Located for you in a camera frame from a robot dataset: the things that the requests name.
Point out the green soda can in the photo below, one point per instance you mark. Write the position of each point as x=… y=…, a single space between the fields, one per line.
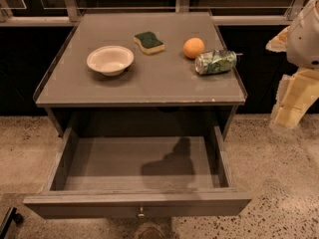
x=215 y=62

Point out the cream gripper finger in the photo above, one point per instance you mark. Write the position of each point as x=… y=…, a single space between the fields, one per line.
x=279 y=42
x=295 y=95

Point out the metal drawer knob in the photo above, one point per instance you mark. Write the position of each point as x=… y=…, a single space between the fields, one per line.
x=141 y=213

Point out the open grey top drawer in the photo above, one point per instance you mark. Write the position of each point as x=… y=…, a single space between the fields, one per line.
x=97 y=177

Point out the black caster wheel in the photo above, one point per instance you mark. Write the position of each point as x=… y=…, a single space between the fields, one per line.
x=18 y=218

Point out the orange fruit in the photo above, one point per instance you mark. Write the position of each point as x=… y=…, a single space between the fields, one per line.
x=193 y=47

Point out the metal window railing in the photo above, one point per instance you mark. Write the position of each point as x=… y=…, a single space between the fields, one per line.
x=223 y=12

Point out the green and yellow sponge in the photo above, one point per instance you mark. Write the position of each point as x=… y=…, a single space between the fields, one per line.
x=149 y=42

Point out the white bowl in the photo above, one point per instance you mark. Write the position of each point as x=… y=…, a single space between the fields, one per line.
x=110 y=60

